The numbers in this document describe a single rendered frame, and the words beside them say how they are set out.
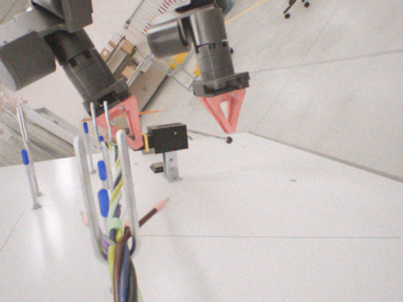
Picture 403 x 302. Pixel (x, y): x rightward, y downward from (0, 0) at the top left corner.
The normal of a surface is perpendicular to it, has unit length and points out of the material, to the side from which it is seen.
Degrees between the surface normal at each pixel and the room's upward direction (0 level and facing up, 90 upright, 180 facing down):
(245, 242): 48
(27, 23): 59
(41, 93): 90
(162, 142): 93
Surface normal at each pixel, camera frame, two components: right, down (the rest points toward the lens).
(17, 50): 0.80, 0.52
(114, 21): 0.33, 0.16
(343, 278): -0.07, -0.97
